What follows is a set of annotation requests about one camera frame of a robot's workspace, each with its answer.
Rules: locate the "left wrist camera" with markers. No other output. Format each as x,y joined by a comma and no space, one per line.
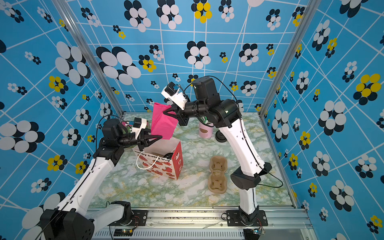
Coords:
138,125

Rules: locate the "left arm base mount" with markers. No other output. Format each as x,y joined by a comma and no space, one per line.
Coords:
134,219

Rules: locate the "pink paper napkin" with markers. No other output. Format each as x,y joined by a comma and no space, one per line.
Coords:
163,125

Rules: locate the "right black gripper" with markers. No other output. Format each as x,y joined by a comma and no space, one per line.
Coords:
181,116

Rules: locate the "black cup lid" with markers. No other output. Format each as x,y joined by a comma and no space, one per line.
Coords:
168,156

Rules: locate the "red paper gift bag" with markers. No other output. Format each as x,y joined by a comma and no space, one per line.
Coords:
152,160

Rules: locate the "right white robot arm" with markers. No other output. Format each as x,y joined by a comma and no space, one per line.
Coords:
248,175

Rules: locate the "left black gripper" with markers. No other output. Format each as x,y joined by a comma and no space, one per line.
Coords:
144,140

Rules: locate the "brown cardboard cup carrier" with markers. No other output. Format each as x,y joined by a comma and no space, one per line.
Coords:
217,181

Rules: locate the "pink straw holder cup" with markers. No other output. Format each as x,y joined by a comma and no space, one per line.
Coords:
205,131

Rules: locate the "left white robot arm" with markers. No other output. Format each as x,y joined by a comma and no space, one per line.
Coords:
69,219

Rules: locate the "black lid stack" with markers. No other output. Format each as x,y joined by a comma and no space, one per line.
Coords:
220,137

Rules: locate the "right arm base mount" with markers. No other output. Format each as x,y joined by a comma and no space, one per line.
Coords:
238,218

